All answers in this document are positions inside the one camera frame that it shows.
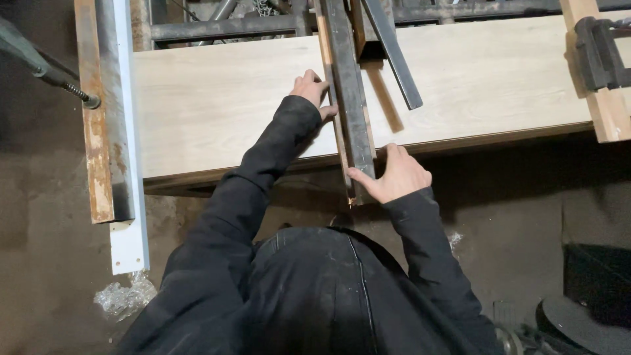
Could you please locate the person's right hand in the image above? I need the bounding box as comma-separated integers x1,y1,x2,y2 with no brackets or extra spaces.
346,143,433,205

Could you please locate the person's left hand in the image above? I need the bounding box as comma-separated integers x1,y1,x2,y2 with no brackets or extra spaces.
289,69,339,121

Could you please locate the dark steel square tube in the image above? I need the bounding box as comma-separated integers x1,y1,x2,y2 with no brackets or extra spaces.
321,0,378,206

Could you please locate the thin brown wooden strip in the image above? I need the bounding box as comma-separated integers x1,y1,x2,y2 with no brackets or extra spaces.
315,0,357,207

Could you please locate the large light wooden board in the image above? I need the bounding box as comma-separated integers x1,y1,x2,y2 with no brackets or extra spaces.
133,10,631,181

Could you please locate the small brown wooden block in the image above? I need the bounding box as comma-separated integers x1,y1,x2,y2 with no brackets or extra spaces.
350,0,368,58

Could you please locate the grey steel flat bar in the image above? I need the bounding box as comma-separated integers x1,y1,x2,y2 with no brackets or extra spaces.
362,0,424,110

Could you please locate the grey metal pipe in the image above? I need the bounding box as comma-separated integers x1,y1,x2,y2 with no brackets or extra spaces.
199,0,238,47

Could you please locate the person's black jacket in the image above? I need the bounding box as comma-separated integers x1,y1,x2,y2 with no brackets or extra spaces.
117,226,506,355

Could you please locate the grey steel angle profile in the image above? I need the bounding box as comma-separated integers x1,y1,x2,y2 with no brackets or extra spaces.
95,0,137,222

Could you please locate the light wooden batten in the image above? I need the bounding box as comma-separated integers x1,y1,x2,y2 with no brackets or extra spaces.
559,0,631,144

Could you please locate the rusty brown wooden beam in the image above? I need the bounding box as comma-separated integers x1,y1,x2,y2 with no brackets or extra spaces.
74,0,115,225

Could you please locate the dark box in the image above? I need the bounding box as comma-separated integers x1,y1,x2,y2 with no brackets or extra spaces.
563,244,631,328

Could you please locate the white board strip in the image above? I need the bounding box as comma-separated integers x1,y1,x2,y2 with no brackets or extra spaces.
109,0,151,276

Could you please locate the black clamp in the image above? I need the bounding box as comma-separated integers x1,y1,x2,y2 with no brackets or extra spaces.
574,16,631,92

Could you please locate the black round disc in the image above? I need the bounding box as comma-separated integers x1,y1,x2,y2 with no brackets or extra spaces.
535,295,631,355

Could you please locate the threaded clamp screw rod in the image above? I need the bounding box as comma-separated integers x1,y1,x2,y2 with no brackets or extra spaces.
0,17,102,110

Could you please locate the crumpled clear plastic wrap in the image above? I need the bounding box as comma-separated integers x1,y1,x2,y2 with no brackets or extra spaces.
93,271,158,322

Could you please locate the dark metal frame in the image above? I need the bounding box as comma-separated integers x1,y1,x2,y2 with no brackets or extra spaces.
148,0,631,43

